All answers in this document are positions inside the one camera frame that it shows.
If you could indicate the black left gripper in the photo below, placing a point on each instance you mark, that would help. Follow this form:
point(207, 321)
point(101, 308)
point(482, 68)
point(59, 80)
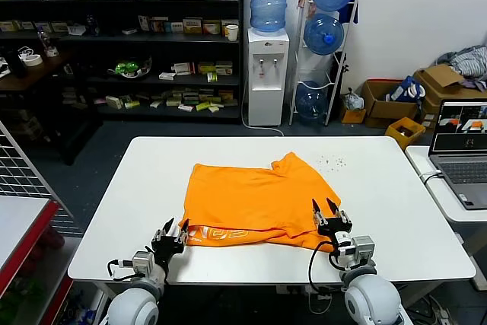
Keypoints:
point(167, 243)

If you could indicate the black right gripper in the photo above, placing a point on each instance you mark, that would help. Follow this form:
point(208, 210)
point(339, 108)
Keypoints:
point(335, 228)

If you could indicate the orange t-shirt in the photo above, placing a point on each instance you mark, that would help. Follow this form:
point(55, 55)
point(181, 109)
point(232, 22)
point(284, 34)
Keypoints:
point(258, 195)

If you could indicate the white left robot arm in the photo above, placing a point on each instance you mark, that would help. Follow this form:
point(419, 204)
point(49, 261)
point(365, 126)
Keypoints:
point(133, 306)

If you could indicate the pile of striped clothes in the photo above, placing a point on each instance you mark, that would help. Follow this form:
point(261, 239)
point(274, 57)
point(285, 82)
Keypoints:
point(470, 60)

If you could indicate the large white table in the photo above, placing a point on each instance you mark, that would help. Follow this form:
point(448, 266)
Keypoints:
point(399, 195)

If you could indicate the white power strip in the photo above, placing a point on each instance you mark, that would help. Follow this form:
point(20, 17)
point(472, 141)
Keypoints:
point(289, 289)

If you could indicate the small brown cardboard box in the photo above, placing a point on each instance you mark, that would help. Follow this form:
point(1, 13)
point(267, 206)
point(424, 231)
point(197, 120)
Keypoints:
point(352, 116)

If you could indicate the yellow plastic bin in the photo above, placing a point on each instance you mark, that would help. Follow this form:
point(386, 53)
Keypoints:
point(395, 137)

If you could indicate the small white side table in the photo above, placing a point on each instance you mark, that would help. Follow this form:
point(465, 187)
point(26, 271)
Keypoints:
point(437, 203)

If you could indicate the grey plastic bag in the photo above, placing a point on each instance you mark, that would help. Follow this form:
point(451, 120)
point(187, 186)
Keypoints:
point(354, 101)

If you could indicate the open brown cardboard box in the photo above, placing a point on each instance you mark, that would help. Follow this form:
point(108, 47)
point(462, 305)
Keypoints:
point(388, 109)

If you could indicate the white water dispenser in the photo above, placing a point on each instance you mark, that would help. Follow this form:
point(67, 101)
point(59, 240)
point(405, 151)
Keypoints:
point(268, 104)

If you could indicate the yellow green flat box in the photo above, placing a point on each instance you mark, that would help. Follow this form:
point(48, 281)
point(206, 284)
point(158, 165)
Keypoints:
point(203, 106)

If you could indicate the lime green flat box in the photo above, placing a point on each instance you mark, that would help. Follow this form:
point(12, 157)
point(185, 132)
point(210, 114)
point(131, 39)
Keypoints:
point(132, 104)

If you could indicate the blue white bag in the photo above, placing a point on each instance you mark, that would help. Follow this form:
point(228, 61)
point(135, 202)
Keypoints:
point(399, 90)

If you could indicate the grey laptop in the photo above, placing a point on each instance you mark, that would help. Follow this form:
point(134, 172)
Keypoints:
point(462, 173)

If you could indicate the white cube box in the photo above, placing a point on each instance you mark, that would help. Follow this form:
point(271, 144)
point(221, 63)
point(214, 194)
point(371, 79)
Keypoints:
point(114, 102)

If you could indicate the small green upright box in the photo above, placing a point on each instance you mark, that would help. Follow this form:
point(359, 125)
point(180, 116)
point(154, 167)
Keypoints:
point(212, 77)

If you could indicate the white table red edge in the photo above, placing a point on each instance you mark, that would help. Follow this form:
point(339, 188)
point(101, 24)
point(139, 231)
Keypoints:
point(19, 222)

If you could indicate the white metal jug rack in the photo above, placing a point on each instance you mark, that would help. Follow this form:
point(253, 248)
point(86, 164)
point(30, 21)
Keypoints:
point(298, 54)

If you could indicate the white box red stripe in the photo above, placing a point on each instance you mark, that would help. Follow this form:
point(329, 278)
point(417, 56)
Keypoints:
point(184, 69)

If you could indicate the green white packet bowl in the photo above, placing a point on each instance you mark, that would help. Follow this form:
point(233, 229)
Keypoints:
point(129, 69)

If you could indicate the cream orange box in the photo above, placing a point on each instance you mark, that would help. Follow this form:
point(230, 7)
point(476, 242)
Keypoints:
point(224, 69)

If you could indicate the cardboard box with flap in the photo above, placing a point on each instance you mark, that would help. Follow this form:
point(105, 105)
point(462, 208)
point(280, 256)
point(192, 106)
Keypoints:
point(441, 77)

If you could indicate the white paper cup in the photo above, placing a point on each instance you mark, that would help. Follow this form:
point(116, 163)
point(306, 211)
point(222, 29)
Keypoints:
point(232, 33)

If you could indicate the black shelf unit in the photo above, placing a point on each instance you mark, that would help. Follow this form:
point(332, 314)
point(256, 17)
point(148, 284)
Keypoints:
point(110, 39)

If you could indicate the low white box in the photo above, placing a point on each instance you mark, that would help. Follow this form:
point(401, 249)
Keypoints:
point(176, 27)

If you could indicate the cream box yellow print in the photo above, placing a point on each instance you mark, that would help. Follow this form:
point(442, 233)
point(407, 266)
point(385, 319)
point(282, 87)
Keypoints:
point(192, 26)

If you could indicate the white box orange print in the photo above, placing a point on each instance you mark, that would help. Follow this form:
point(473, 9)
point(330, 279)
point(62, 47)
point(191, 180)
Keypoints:
point(211, 28)

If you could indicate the leaning white card box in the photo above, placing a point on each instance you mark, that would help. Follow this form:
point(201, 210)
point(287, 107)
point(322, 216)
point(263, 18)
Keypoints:
point(144, 23)

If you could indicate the upright blue water bottle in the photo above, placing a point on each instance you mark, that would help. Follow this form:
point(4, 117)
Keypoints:
point(268, 8)

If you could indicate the dark brown wooden table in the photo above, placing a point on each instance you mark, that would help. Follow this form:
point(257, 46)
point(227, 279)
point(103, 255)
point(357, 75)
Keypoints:
point(38, 69)

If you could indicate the small white cup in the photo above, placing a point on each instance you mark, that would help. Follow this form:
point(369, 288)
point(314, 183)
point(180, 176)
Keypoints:
point(51, 52)

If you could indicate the dark blue bottle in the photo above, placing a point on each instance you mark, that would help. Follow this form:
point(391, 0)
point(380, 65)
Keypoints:
point(93, 27)

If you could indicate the white tape roll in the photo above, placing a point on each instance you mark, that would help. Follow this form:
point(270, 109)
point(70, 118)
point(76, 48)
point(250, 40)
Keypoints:
point(32, 62)

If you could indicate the white tilted box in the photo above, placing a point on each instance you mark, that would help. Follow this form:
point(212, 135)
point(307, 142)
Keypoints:
point(76, 30)

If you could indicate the black cylinder container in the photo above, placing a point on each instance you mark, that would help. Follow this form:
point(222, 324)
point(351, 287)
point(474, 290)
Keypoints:
point(17, 65)

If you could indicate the clear plastic bottle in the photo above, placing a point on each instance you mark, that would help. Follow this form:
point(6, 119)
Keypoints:
point(45, 41)

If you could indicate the pale green box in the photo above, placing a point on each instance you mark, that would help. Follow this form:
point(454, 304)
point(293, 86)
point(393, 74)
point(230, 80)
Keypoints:
point(59, 27)

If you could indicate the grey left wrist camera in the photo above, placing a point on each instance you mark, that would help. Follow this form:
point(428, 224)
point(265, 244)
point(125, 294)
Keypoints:
point(142, 262)

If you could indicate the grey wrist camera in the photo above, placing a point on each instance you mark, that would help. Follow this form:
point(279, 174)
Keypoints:
point(363, 249)
point(142, 262)

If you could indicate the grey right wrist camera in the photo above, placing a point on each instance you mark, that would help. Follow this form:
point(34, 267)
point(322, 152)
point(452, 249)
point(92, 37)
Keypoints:
point(363, 249)

